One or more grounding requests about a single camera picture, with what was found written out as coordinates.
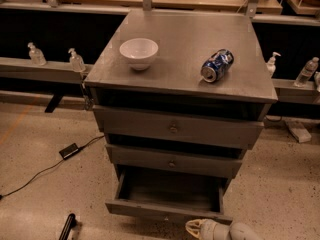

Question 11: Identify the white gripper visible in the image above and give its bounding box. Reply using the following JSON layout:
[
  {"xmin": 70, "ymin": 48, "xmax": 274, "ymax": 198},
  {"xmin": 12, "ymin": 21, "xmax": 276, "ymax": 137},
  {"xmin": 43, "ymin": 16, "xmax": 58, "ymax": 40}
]
[{"xmin": 186, "ymin": 219, "xmax": 231, "ymax": 240}]

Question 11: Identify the grey bottom drawer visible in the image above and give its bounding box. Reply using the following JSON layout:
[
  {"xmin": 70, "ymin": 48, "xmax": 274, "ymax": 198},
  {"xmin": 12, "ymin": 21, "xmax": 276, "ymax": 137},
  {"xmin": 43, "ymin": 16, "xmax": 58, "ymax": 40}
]
[{"xmin": 106, "ymin": 166, "xmax": 232, "ymax": 225}]

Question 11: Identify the grey drawer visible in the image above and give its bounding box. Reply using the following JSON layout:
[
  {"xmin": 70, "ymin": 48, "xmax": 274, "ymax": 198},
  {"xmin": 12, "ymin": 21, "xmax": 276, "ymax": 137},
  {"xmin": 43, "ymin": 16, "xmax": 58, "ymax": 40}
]
[
  {"xmin": 93, "ymin": 105, "xmax": 264, "ymax": 149},
  {"xmin": 106, "ymin": 166, "xmax": 232, "ymax": 225},
  {"xmin": 106, "ymin": 144, "xmax": 242, "ymax": 178}
]

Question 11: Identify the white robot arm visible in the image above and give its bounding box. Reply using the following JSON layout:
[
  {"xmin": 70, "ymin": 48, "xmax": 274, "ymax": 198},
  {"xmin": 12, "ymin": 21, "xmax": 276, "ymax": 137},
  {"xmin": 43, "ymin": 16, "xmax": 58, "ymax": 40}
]
[{"xmin": 185, "ymin": 219, "xmax": 263, "ymax": 240}]

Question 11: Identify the grey middle drawer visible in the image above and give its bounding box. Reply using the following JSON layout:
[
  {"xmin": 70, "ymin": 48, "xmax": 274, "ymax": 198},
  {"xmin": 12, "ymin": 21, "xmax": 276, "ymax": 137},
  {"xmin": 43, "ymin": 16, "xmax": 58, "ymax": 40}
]
[{"xmin": 106, "ymin": 144, "xmax": 242, "ymax": 178}]

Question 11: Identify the grey top drawer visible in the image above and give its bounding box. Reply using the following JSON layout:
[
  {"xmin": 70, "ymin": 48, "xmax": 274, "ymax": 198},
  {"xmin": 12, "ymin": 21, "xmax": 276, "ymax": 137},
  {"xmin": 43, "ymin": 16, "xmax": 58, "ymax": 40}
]
[{"xmin": 93, "ymin": 105, "xmax": 264, "ymax": 149}]

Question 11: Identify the grey wooden drawer cabinet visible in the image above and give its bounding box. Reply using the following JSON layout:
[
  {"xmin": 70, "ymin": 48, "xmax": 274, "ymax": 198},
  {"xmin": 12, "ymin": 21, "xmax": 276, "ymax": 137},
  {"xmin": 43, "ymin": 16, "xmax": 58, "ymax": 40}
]
[{"xmin": 83, "ymin": 9, "xmax": 279, "ymax": 195}]

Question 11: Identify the black cylindrical object on floor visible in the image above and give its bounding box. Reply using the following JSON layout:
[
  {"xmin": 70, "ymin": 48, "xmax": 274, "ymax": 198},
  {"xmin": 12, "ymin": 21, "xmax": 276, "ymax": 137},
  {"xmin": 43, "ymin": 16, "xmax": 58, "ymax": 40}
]
[{"xmin": 59, "ymin": 213, "xmax": 77, "ymax": 240}]

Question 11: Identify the white block on floor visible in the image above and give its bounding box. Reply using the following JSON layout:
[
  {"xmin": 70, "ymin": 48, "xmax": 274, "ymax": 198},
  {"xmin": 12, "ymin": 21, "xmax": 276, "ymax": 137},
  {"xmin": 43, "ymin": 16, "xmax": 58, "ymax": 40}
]
[{"xmin": 286, "ymin": 121, "xmax": 312, "ymax": 143}]

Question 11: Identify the black power adapter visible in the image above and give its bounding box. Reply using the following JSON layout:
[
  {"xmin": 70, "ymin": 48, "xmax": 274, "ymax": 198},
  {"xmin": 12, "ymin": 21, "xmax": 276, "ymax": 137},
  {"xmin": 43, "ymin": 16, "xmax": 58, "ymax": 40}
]
[{"xmin": 59, "ymin": 143, "xmax": 80, "ymax": 160}]

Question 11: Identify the crushed blue soda can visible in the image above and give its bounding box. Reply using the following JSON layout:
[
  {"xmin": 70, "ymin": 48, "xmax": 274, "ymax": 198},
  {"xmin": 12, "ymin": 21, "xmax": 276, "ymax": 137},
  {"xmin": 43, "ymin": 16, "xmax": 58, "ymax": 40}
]
[{"xmin": 200, "ymin": 49, "xmax": 234, "ymax": 83}]

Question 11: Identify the white pump bottle right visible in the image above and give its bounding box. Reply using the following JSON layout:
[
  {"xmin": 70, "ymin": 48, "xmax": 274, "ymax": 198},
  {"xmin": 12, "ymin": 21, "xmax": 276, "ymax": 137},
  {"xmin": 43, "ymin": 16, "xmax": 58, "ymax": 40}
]
[{"xmin": 266, "ymin": 52, "xmax": 279, "ymax": 76}]

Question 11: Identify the white ceramic bowl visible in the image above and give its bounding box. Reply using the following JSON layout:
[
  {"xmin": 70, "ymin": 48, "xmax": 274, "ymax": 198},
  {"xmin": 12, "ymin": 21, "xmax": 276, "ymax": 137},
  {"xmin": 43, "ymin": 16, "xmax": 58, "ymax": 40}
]
[{"xmin": 119, "ymin": 38, "xmax": 159, "ymax": 70}]

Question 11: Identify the clear plastic water bottle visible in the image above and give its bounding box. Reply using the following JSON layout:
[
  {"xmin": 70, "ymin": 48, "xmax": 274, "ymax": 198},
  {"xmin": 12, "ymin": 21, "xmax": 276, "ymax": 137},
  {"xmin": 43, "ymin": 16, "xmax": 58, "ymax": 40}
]
[{"xmin": 293, "ymin": 57, "xmax": 319, "ymax": 87}]

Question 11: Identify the clear pump bottle near cabinet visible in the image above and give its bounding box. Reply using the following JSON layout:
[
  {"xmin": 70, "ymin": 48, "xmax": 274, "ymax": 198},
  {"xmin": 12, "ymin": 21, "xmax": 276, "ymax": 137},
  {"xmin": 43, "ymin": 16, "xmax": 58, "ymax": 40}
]
[{"xmin": 68, "ymin": 48, "xmax": 86, "ymax": 72}]

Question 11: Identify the clear pump bottle far left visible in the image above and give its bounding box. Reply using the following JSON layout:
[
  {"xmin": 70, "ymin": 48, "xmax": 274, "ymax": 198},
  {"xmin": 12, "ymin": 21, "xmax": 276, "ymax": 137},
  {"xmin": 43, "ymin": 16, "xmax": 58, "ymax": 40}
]
[{"xmin": 28, "ymin": 42, "xmax": 47, "ymax": 66}]

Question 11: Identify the black power cable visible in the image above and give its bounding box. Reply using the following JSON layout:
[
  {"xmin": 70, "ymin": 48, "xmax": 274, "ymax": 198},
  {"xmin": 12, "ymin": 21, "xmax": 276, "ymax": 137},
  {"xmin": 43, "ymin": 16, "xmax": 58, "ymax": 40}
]
[{"xmin": 0, "ymin": 135, "xmax": 106, "ymax": 200}]

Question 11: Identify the grey metal shelf rail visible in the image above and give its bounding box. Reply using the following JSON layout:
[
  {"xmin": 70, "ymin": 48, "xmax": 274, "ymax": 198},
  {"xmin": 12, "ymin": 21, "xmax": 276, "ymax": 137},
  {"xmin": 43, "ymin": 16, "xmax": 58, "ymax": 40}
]
[{"xmin": 0, "ymin": 57, "xmax": 81, "ymax": 84}]

